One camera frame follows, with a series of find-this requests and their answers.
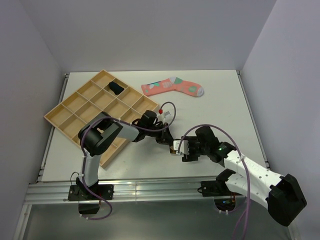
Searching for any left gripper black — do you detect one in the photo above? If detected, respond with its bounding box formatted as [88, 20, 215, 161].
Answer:
[145, 123, 175, 147]

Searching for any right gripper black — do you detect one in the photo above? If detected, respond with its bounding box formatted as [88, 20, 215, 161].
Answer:
[181, 135, 209, 162]

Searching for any navy ankle sock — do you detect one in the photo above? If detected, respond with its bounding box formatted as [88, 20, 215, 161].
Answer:
[108, 81, 125, 96]

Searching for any brown orange argyle sock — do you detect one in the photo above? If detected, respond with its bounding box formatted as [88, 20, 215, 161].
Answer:
[169, 147, 176, 154]

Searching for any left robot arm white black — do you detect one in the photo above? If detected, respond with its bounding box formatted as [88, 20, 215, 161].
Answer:
[78, 110, 174, 200]

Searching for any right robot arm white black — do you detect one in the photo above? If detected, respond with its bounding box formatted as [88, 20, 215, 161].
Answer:
[173, 124, 307, 227]

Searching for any pink patterned sock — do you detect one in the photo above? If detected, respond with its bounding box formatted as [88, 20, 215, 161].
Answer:
[141, 76, 205, 98]

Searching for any wooden compartment tray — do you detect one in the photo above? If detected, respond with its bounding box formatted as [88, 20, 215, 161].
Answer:
[43, 69, 160, 171]

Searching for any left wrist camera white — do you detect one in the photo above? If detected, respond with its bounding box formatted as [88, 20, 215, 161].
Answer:
[157, 109, 171, 123]

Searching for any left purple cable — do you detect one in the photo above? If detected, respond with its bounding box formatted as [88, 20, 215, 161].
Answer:
[79, 101, 177, 221]

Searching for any aluminium frame rail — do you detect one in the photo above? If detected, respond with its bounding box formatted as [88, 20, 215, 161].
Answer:
[23, 177, 215, 205]

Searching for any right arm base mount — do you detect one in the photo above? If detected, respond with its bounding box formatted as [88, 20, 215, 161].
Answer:
[197, 169, 247, 215]

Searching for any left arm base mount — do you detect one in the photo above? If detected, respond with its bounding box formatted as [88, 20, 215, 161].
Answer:
[67, 172, 114, 219]

